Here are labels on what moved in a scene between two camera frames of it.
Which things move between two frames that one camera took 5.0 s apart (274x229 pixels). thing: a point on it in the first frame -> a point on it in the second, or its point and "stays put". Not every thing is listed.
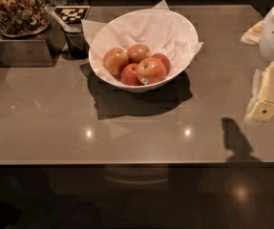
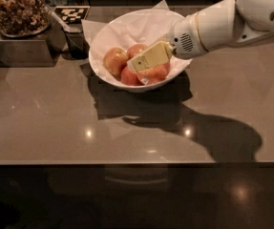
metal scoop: (70, 28) stays put
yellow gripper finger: (273, 92) -> (185, 42)
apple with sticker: (150, 70) stays put
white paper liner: (161, 30) stays put
